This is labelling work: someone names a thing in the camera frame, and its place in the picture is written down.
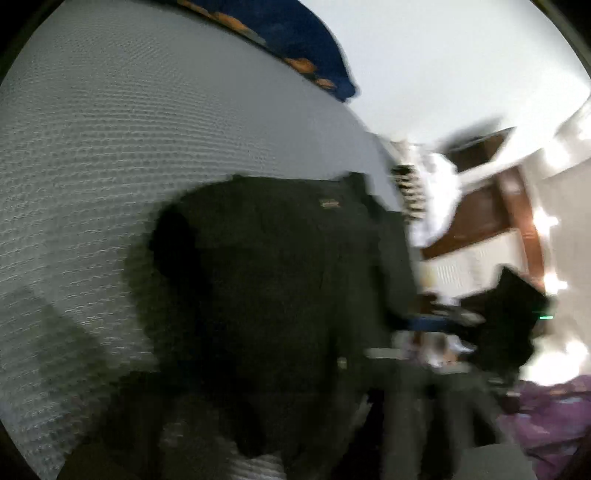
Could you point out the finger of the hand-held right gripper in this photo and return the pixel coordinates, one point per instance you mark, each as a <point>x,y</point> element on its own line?
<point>438,321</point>

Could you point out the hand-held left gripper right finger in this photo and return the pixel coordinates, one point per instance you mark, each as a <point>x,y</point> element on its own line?
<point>429,415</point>

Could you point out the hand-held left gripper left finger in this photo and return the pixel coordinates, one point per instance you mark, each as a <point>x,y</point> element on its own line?
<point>115,429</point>

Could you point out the black pants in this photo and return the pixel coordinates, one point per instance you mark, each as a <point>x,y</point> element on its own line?
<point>277,277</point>

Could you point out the purple patterned cloth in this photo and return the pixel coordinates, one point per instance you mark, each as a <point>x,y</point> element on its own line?
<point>554,415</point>

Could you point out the white dotted cloth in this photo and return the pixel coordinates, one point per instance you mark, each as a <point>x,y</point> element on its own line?
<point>438,194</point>

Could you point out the black and cream striped knit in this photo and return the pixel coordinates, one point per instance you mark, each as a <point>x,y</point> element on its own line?
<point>411,194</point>

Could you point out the grey mesh mattress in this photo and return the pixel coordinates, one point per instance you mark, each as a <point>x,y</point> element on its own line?
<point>138,138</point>

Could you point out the blue floral blanket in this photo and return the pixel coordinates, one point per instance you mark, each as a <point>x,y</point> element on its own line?
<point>314,46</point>

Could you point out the dark wooden door frame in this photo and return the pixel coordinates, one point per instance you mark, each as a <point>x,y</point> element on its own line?
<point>485,207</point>

